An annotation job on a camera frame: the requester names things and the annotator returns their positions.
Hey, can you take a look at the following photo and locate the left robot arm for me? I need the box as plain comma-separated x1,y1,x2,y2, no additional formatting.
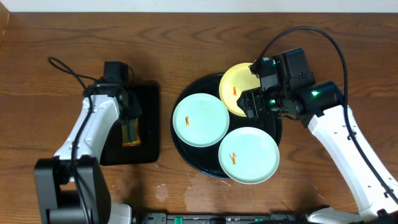
34,83,142,223

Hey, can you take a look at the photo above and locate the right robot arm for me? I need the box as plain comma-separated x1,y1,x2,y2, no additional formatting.
237,81,397,223

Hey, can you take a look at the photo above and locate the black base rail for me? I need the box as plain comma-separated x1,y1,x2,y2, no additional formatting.
132,213,309,224

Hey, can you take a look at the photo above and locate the black rectangular tray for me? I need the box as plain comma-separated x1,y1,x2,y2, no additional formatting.
100,82,160,166

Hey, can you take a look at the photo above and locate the ketchup stain on lower plate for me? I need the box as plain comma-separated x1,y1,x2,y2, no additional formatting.
229,153,236,165

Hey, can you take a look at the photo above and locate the yellow plate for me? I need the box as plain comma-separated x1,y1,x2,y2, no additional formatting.
219,62,260,117

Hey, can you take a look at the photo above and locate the mint plate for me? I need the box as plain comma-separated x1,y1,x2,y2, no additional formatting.
172,93,229,147
218,127,280,185

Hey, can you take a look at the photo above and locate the orange green sponge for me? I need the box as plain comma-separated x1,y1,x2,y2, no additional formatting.
121,118,141,147

